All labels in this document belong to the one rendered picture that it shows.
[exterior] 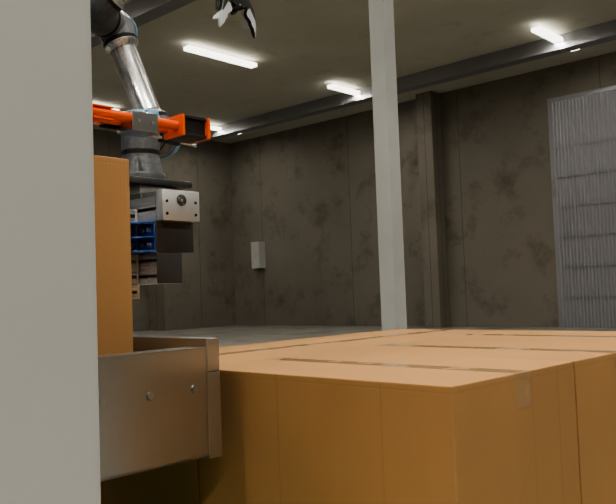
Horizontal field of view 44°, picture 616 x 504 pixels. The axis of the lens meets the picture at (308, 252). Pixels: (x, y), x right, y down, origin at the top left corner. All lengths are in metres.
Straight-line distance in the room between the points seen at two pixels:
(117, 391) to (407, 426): 0.46
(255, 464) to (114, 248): 0.47
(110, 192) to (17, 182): 1.10
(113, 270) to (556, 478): 0.86
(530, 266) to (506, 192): 1.24
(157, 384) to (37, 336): 0.96
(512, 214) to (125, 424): 11.31
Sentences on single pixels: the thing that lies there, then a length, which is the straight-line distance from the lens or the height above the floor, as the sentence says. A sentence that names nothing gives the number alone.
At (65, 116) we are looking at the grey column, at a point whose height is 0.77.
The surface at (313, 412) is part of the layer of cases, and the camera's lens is 1.29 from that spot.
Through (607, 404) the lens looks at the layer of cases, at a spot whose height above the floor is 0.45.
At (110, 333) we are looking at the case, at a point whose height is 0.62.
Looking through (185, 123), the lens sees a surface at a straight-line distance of 1.80.
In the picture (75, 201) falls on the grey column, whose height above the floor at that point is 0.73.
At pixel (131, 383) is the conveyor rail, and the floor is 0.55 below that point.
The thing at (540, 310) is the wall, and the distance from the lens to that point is 12.15.
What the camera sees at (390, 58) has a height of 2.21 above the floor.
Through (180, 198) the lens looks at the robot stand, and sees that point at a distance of 2.23.
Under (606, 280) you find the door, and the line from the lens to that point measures 11.67.
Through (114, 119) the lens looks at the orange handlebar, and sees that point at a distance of 1.69.
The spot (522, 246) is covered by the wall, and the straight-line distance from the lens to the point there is 12.26.
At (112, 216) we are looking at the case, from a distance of 1.44.
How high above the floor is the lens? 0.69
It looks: 3 degrees up
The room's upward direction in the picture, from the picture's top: 2 degrees counter-clockwise
